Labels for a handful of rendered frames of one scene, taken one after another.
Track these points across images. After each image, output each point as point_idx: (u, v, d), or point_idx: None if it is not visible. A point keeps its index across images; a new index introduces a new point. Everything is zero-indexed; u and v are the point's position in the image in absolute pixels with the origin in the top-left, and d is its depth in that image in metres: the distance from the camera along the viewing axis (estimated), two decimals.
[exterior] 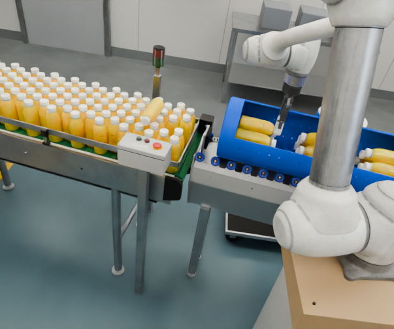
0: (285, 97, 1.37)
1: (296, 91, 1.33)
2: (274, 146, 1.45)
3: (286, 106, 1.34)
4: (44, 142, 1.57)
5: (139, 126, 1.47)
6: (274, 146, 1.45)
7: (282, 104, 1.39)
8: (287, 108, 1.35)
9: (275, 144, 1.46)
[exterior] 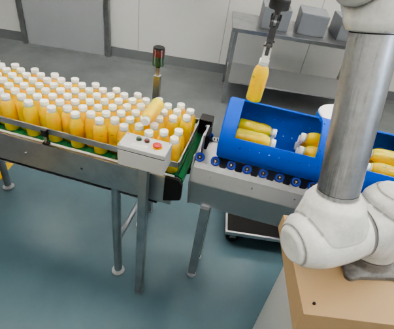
0: (272, 15, 1.20)
1: (284, 4, 1.16)
2: (274, 146, 1.45)
3: (273, 23, 1.18)
4: (44, 142, 1.57)
5: (139, 126, 1.47)
6: (274, 146, 1.45)
7: (269, 24, 1.23)
8: (275, 27, 1.19)
9: (275, 144, 1.46)
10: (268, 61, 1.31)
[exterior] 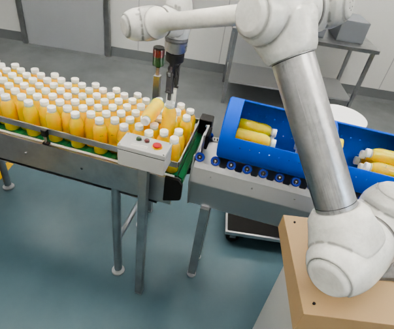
0: (169, 66, 1.34)
1: (176, 59, 1.30)
2: (274, 146, 1.45)
3: (168, 75, 1.32)
4: (44, 142, 1.57)
5: (139, 126, 1.47)
6: (274, 146, 1.45)
7: None
8: (170, 77, 1.33)
9: (275, 144, 1.46)
10: (172, 104, 1.45)
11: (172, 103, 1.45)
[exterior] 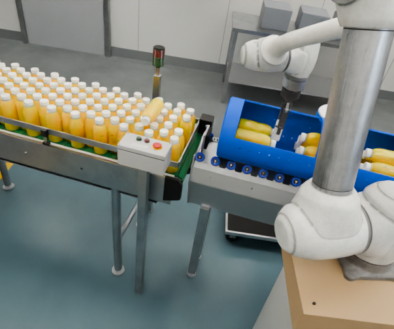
0: (284, 102, 1.33)
1: (295, 95, 1.29)
2: (274, 146, 1.45)
3: (285, 111, 1.30)
4: (44, 142, 1.57)
5: (139, 126, 1.47)
6: (274, 146, 1.45)
7: (281, 109, 1.35)
8: (286, 113, 1.31)
9: (275, 144, 1.46)
10: (170, 125, 1.52)
11: (170, 124, 1.52)
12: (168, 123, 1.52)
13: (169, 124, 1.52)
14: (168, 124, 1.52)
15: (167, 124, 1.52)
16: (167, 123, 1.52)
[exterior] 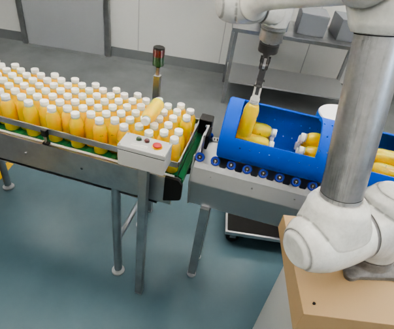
0: (262, 58, 1.25)
1: (272, 49, 1.20)
2: None
3: (262, 67, 1.22)
4: (44, 142, 1.57)
5: (139, 126, 1.47)
6: None
7: (259, 66, 1.27)
8: (264, 70, 1.23)
9: None
10: (170, 125, 1.52)
11: (170, 124, 1.52)
12: (168, 123, 1.52)
13: (169, 124, 1.52)
14: (168, 124, 1.52)
15: (167, 124, 1.52)
16: (167, 123, 1.52)
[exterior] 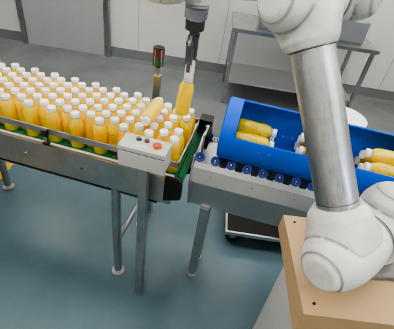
0: (189, 36, 1.29)
1: (197, 27, 1.24)
2: None
3: (187, 44, 1.26)
4: (44, 142, 1.57)
5: (139, 126, 1.47)
6: None
7: None
8: (190, 47, 1.27)
9: None
10: (170, 125, 1.52)
11: (170, 124, 1.52)
12: (168, 123, 1.52)
13: (169, 124, 1.52)
14: (168, 124, 1.52)
15: (167, 124, 1.52)
16: (167, 123, 1.52)
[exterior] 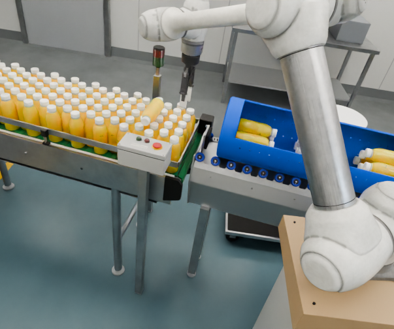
0: (185, 67, 1.37)
1: (192, 60, 1.32)
2: (181, 125, 1.53)
3: (183, 75, 1.34)
4: (44, 142, 1.57)
5: (139, 126, 1.47)
6: (181, 125, 1.53)
7: None
8: (185, 78, 1.34)
9: (180, 123, 1.54)
10: (170, 125, 1.52)
11: (170, 124, 1.52)
12: (168, 123, 1.52)
13: (169, 124, 1.52)
14: (168, 124, 1.52)
15: (167, 124, 1.52)
16: (167, 123, 1.52)
